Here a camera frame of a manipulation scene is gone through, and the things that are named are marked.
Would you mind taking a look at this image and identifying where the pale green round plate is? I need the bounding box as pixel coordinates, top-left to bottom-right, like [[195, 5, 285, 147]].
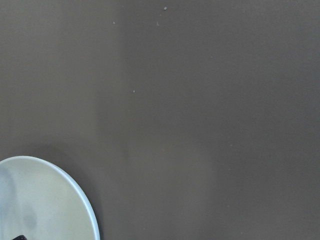
[[0, 156, 101, 240]]

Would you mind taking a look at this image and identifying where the small black object on plate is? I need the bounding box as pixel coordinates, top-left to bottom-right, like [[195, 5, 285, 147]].
[[12, 235, 28, 240]]

